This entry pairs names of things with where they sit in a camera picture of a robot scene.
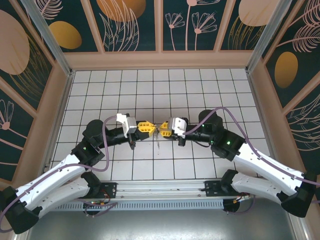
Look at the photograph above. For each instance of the metal keyring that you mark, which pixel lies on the metal keyring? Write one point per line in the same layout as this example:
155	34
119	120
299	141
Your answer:
157	128

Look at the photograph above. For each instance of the silver key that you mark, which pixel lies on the silver key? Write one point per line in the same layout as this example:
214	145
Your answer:
158	142

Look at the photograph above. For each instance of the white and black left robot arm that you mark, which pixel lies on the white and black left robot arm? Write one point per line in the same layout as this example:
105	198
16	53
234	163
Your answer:
50	175

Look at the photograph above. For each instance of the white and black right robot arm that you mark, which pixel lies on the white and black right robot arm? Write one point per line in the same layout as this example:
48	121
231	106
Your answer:
262	165

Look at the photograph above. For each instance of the grey metal sheet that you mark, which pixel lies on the grey metal sheet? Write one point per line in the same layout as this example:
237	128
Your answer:
160	225

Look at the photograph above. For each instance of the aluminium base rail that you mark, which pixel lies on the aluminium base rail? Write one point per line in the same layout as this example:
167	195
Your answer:
160	188

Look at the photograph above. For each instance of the aluminium frame post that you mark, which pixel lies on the aluminium frame post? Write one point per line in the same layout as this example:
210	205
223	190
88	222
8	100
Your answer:
267	32
50	42

